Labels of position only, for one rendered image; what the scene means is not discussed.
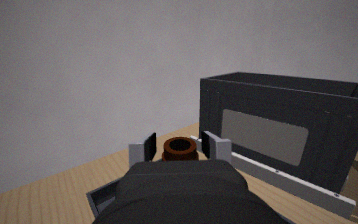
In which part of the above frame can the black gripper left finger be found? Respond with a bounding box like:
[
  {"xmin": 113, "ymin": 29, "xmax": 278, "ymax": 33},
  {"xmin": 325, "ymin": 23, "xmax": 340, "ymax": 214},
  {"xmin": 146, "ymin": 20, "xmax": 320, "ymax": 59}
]
[{"xmin": 128, "ymin": 132, "xmax": 157, "ymax": 169}]

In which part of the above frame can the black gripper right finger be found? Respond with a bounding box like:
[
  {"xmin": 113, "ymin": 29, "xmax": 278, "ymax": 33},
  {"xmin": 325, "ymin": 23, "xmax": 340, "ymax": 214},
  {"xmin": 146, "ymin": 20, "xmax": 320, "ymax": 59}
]
[{"xmin": 201, "ymin": 131, "xmax": 232, "ymax": 165}]

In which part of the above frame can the dark grey rectangular tray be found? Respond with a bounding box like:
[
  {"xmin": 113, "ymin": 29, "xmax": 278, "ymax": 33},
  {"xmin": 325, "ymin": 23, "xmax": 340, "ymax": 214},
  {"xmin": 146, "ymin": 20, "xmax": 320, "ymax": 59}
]
[{"xmin": 86, "ymin": 177, "xmax": 296, "ymax": 224}]

